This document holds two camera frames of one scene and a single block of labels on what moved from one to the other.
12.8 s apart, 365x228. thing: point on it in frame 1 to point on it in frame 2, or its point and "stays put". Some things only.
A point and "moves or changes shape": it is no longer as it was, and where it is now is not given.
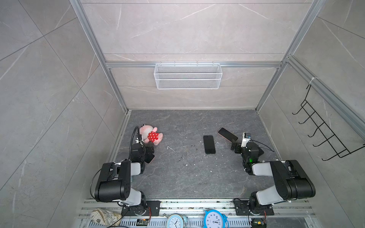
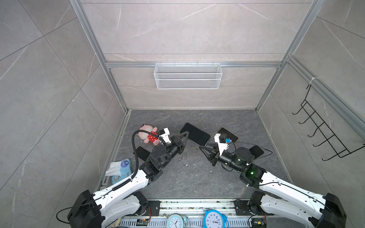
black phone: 227,135 stays put
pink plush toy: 148,133 stays put
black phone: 210,148 moves or changes shape
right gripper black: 239,147 to 215,155
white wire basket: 188,76 stays put
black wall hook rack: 341,150 stays put
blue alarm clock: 215,219 stays put
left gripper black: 148,152 to 179,145
